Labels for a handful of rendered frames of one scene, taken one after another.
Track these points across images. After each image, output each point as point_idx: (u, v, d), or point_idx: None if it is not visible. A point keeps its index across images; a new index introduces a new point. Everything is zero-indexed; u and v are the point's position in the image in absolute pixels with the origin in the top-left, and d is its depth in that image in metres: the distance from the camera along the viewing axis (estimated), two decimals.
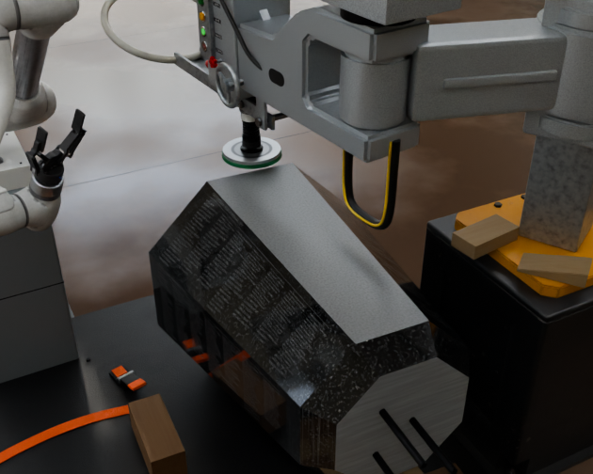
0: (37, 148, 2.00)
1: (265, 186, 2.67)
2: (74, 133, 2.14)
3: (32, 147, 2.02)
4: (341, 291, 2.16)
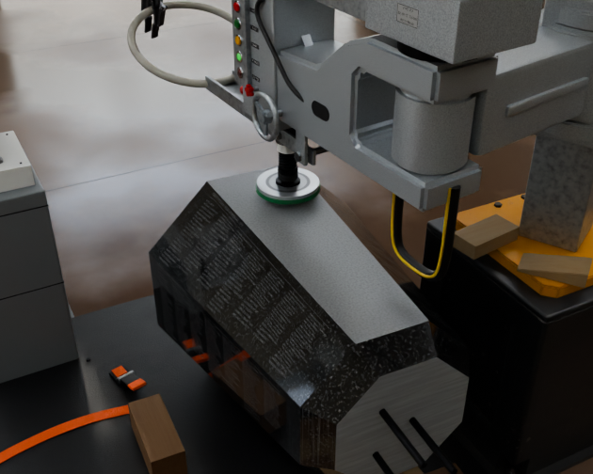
0: None
1: None
2: (156, 21, 2.97)
3: (145, 17, 3.00)
4: (341, 291, 2.16)
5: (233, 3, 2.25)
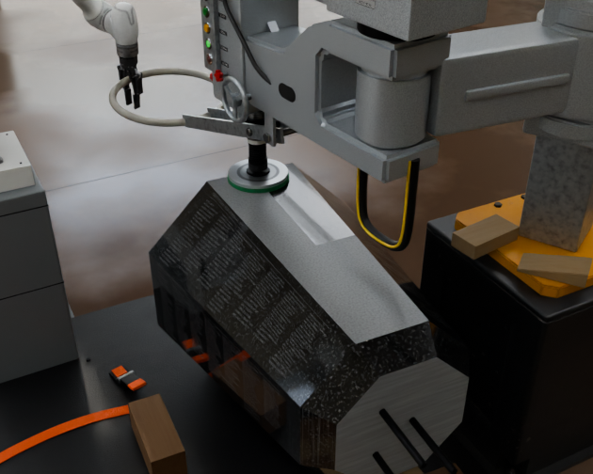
0: (126, 91, 3.29)
1: None
2: (136, 90, 3.22)
3: (124, 89, 3.26)
4: (341, 291, 2.16)
5: None
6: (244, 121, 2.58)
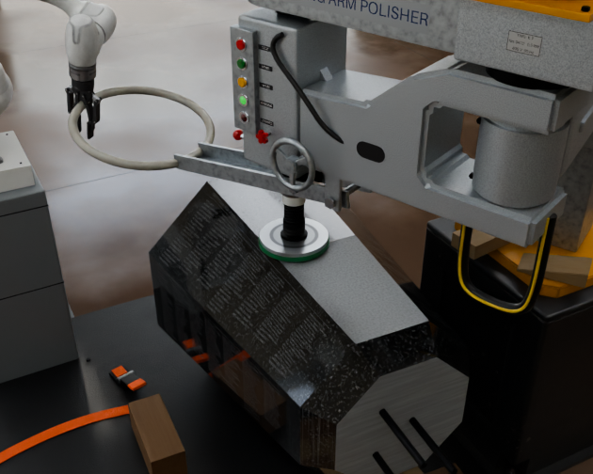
0: None
1: None
2: (91, 118, 2.66)
3: None
4: (341, 291, 2.16)
5: (237, 41, 1.96)
6: None
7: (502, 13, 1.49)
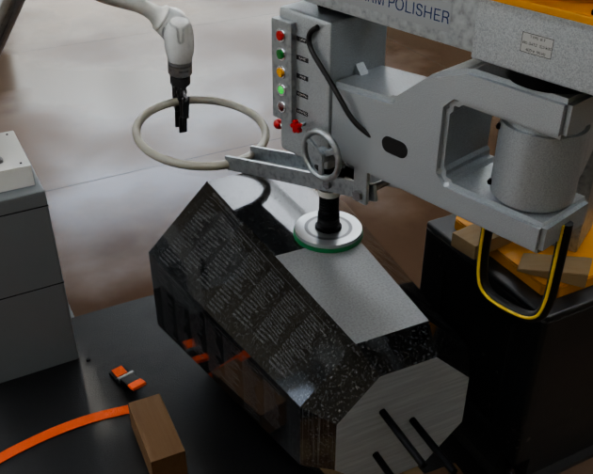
0: (179, 112, 2.97)
1: (265, 186, 2.67)
2: (183, 114, 2.90)
3: (174, 110, 2.95)
4: (341, 291, 2.16)
5: (277, 32, 2.02)
6: None
7: (517, 14, 1.49)
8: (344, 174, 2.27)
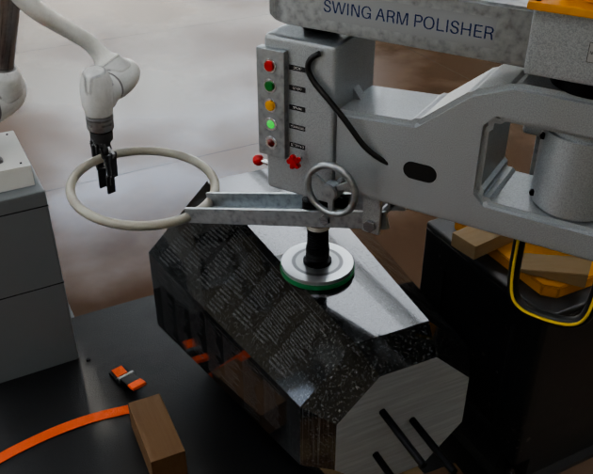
0: (101, 171, 2.67)
1: (265, 186, 2.67)
2: (110, 172, 2.61)
3: (97, 169, 2.65)
4: (341, 291, 2.16)
5: (265, 62, 1.83)
6: (307, 208, 2.10)
7: (583, 24, 1.43)
8: (334, 206, 2.13)
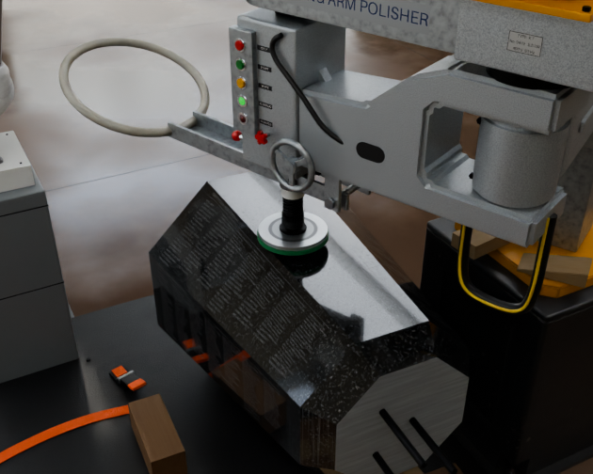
0: None
1: (265, 186, 2.67)
2: None
3: None
4: (341, 291, 2.16)
5: (236, 42, 1.96)
6: None
7: (503, 13, 1.49)
8: None
